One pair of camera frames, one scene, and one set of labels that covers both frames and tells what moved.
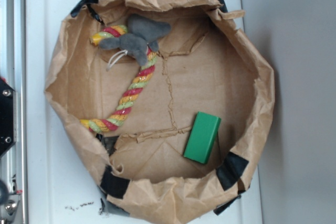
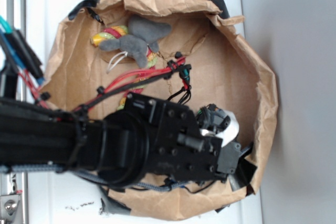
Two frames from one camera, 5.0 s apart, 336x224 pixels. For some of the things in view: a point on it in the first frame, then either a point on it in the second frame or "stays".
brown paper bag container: x=163 y=96 stays
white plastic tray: x=251 y=203 -> x=60 y=197
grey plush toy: x=140 y=33 stays
